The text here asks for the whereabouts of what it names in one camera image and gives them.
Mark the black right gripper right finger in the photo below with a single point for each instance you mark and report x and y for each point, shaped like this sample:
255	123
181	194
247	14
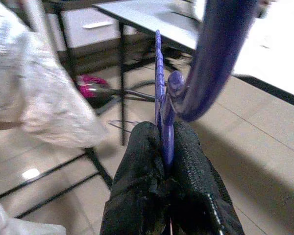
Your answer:
196	186

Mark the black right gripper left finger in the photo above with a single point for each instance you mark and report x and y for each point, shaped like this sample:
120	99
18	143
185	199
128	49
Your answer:
137	171

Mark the purple plastic hanger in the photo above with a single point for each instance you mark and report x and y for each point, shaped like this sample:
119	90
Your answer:
210	61

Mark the black clothes rack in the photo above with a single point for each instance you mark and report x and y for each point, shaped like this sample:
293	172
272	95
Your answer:
99	169

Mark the magenta vacuum cleaner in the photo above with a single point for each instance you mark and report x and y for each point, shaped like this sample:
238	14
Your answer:
88	90

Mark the white woven bag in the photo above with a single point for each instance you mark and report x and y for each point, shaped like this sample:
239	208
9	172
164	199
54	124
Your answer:
39	98

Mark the white plastic bag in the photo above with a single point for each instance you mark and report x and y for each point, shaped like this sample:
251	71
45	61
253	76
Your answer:
19	225

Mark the white table black legs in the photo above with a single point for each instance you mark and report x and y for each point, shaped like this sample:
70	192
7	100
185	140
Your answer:
161	14
100	36

